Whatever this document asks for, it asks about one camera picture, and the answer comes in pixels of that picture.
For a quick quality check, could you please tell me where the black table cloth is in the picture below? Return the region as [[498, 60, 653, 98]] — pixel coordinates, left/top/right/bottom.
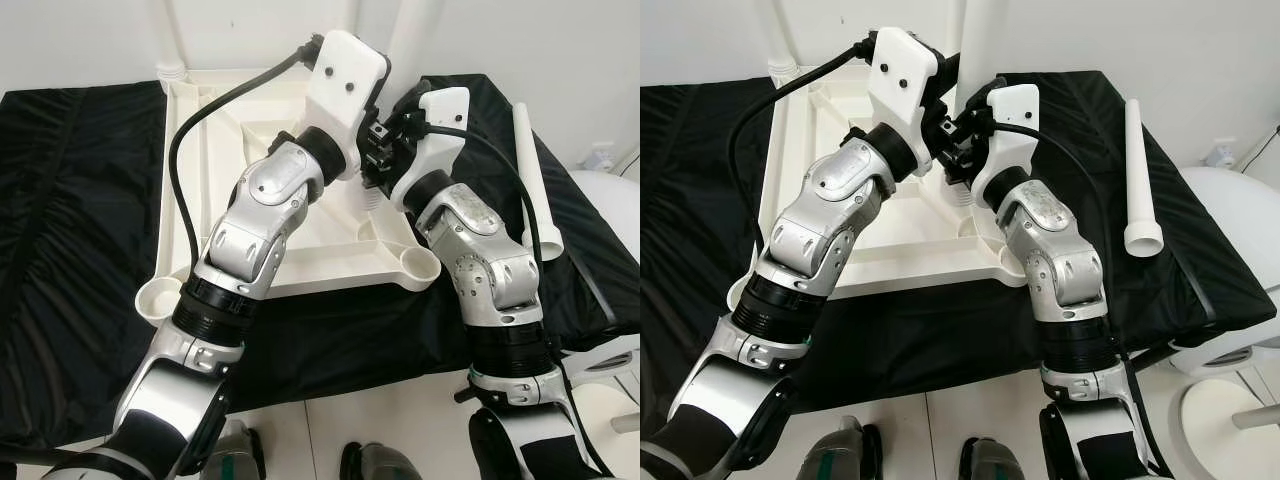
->
[[640, 70, 1280, 421], [0, 72, 641, 451]]

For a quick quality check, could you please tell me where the white round base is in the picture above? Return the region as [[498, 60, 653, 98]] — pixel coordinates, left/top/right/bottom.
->
[[1180, 385, 1280, 480]]

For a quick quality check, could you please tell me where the white plastic table leg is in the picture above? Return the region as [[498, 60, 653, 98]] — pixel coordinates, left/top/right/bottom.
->
[[155, 0, 191, 81], [765, 0, 801, 79], [1123, 98, 1166, 259], [360, 0, 433, 211], [512, 103, 566, 263], [950, 0, 993, 206]]

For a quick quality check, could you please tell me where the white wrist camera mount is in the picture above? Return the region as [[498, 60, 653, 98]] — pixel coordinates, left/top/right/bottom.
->
[[390, 87, 471, 206], [303, 30, 393, 181], [970, 83, 1041, 201], [868, 27, 943, 171]]

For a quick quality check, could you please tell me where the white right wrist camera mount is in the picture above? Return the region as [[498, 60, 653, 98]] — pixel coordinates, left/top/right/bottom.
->
[[390, 87, 471, 206], [970, 83, 1041, 201]]

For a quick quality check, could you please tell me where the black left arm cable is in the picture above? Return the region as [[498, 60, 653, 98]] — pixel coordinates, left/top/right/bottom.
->
[[728, 38, 881, 201], [168, 35, 326, 271]]

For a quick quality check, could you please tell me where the grey robot foot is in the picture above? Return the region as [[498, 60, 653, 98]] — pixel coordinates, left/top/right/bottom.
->
[[342, 443, 421, 480], [955, 438, 1031, 480], [800, 415, 881, 480], [210, 420, 266, 480]]

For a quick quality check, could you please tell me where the thin black power cable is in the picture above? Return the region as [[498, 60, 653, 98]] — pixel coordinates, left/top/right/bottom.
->
[[1238, 125, 1280, 166]]

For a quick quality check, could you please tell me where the grey robot right foot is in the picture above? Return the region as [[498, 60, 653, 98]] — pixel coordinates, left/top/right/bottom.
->
[[342, 443, 421, 480], [955, 438, 1031, 480]]

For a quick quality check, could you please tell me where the grey robot left foot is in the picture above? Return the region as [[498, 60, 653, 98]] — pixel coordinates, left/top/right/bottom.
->
[[210, 420, 266, 480], [800, 415, 881, 480]]

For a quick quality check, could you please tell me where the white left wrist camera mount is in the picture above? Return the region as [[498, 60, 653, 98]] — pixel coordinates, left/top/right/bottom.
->
[[303, 30, 393, 181], [868, 27, 943, 171]]

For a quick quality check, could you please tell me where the white plastic table top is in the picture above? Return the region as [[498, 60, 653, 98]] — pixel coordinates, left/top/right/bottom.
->
[[728, 62, 1031, 311], [137, 65, 443, 326]]

